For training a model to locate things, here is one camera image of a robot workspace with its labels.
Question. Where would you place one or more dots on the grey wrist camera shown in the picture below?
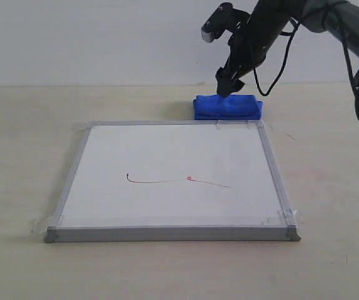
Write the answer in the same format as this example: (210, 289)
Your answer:
(224, 18)

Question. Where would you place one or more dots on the blue cloth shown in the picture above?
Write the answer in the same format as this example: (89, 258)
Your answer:
(233, 107)

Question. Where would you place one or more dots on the white whiteboard with aluminium frame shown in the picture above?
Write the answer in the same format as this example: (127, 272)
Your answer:
(171, 181)

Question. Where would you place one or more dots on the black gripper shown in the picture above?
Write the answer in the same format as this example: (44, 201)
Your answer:
(252, 36)

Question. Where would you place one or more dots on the clear tape front right corner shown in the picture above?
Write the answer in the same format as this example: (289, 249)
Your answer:
(285, 218)

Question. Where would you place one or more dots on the clear tape front left corner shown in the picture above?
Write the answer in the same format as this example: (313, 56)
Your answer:
(41, 225)

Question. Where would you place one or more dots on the clear tape back right corner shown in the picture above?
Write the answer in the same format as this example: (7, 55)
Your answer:
(240, 124)

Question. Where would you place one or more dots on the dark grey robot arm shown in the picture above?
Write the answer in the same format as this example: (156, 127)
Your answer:
(341, 20)

